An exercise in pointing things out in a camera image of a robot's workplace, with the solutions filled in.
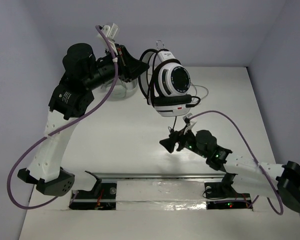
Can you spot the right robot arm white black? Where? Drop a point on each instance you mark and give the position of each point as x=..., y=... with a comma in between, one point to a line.
x=242, y=175

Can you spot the black white headphones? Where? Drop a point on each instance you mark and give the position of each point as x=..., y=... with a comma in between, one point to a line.
x=167, y=89

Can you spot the grey white headphones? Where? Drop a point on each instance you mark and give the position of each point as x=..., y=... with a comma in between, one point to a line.
x=123, y=90

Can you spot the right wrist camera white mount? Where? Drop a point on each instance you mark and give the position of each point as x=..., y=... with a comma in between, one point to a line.
x=189, y=123

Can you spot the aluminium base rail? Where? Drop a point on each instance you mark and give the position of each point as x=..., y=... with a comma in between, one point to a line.
x=131, y=176

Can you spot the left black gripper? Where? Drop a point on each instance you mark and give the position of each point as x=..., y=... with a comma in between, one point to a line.
x=122, y=64

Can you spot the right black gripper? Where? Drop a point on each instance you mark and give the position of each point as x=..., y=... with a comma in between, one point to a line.
x=170, y=143

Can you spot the white foam block with tape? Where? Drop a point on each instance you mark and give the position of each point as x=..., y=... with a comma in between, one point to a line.
x=160, y=195

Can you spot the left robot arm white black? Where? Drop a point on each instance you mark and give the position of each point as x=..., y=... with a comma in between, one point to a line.
x=68, y=105

